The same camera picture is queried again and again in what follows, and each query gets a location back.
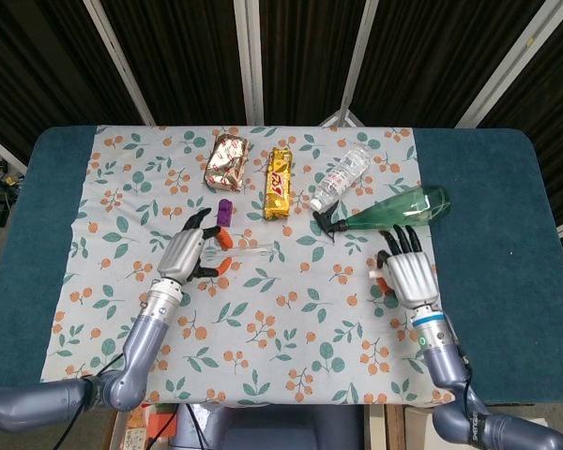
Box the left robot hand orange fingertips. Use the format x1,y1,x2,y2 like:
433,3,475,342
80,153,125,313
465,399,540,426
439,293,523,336
157,209,236,285

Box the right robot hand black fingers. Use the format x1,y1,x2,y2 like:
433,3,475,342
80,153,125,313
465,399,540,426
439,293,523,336
373,224,440,308

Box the transparent test tube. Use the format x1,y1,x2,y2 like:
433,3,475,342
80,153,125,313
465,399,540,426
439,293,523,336
201,241,285,263

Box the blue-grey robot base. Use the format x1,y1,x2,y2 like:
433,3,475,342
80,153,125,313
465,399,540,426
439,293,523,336
168,402,365,450

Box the purple toy block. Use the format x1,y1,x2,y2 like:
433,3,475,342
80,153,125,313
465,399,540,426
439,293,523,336
214,198,236,229

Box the green spray bottle black nozzle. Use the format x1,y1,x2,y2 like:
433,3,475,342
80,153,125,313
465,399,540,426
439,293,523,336
312,185,451,244

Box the gold foil snack pack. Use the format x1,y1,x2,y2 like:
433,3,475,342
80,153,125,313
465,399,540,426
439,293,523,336
203,133,254,193

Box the floral printed tablecloth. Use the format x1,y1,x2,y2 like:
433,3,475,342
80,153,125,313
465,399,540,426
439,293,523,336
36,124,456,407

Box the yellow biscuit pack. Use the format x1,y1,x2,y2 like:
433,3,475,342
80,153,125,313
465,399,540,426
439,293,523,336
262,147,294,221

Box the clear plastic water bottle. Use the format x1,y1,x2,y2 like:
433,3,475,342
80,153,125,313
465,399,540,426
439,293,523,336
308,143,373,213

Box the white flat board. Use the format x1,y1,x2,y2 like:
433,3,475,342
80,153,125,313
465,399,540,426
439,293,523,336
403,405,440,450

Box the orange box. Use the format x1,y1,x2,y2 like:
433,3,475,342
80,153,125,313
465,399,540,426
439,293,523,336
147,411,178,440

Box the printed cardboard box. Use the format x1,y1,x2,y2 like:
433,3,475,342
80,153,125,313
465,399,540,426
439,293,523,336
110,410,147,450

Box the dark pleated curtain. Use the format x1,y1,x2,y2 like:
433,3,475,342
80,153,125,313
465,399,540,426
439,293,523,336
0,0,563,226

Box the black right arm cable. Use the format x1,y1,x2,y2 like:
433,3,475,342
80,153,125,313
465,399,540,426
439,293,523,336
454,341,479,418

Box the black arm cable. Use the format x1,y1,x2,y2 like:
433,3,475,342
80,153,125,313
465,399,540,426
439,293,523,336
82,353,124,382
454,341,479,418

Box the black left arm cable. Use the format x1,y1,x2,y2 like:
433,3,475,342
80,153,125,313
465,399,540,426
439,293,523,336
82,353,124,382

